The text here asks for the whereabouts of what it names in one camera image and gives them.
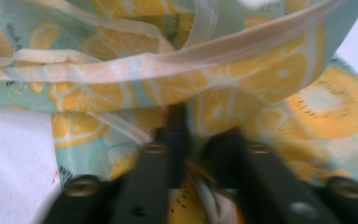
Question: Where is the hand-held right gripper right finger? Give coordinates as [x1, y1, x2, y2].
[199, 127, 250, 190]

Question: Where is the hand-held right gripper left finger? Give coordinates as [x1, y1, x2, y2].
[153, 104, 191, 189]

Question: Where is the fruit print cloth cream trim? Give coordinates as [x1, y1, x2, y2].
[0, 0, 358, 224]

